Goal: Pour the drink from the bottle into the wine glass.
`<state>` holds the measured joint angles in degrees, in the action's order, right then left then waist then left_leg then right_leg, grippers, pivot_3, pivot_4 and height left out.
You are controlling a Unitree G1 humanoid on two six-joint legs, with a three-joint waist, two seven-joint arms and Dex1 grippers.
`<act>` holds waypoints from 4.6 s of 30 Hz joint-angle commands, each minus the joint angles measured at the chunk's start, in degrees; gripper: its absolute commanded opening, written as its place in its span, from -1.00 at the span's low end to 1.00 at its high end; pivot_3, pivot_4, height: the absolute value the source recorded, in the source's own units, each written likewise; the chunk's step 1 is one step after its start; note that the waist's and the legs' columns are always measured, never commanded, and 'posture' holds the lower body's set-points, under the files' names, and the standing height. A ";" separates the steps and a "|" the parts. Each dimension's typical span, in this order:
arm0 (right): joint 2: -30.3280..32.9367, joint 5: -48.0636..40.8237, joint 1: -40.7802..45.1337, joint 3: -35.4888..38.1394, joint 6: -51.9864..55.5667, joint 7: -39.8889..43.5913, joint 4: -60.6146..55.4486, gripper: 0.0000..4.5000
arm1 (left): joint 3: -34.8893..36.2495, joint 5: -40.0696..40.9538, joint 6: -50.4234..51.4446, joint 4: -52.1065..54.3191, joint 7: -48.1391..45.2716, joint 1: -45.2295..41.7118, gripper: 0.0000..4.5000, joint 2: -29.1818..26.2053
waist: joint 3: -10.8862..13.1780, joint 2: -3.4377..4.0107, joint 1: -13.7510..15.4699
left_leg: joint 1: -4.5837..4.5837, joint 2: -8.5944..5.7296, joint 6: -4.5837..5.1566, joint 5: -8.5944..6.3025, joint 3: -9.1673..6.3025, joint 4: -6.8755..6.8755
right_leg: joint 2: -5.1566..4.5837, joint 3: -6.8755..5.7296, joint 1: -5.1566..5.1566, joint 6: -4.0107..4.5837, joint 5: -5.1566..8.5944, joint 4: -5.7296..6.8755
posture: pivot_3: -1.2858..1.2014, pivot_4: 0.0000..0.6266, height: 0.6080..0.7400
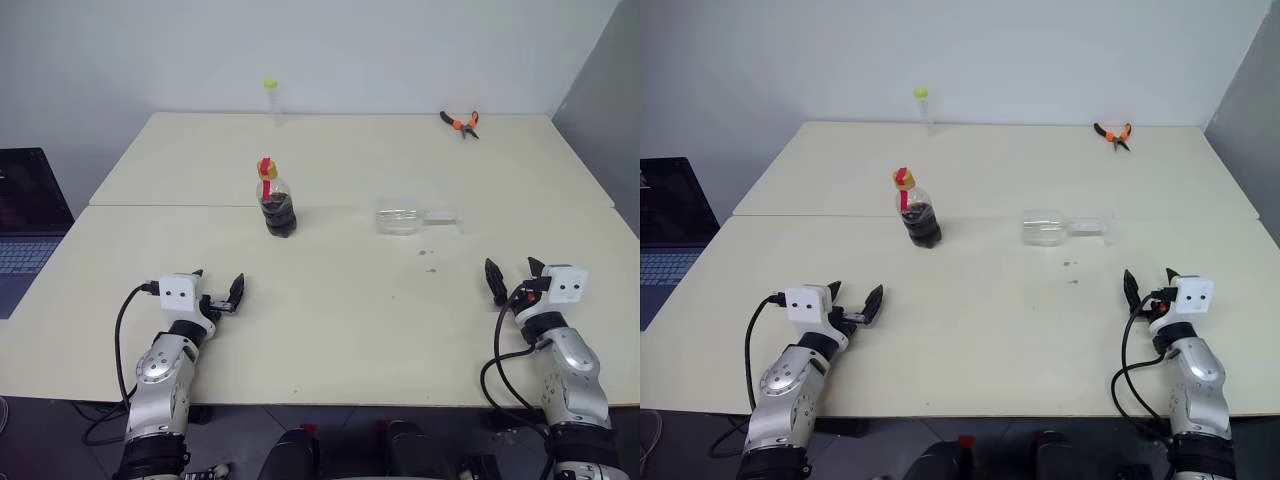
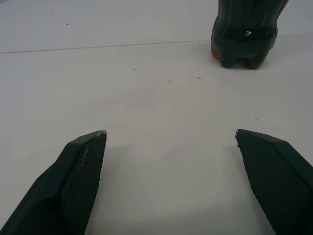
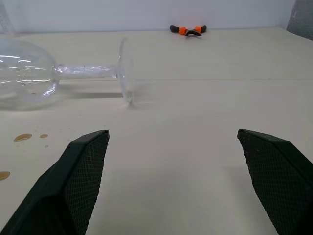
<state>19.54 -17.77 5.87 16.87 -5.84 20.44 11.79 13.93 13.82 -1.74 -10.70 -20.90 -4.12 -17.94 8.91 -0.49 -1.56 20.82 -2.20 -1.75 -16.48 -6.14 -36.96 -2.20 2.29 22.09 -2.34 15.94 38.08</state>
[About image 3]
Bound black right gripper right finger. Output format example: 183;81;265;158
237;129;313;235

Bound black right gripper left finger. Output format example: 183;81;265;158
0;129;110;235

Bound clear plastic cup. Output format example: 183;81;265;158
0;36;135;111

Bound grey partition panel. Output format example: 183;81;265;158
285;0;313;41

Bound orange and black pliers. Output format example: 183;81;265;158
170;24;208;38

